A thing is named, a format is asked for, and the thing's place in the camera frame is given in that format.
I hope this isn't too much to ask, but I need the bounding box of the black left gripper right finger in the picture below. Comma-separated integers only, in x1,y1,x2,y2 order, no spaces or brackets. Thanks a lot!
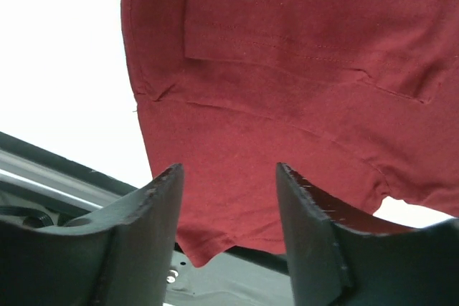
276,163,458,305

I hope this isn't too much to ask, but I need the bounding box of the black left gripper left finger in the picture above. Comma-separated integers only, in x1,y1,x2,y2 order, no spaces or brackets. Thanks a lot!
1,164,184,305

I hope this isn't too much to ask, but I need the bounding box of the dark red t shirt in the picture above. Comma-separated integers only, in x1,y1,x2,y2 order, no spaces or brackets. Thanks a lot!
121,0,458,267

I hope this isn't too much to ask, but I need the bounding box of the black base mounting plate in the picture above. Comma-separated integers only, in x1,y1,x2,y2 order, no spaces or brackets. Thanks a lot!
0,130,292,306

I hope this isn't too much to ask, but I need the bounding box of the aluminium front frame rail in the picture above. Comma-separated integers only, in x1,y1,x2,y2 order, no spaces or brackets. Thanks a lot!
1,150,120,211

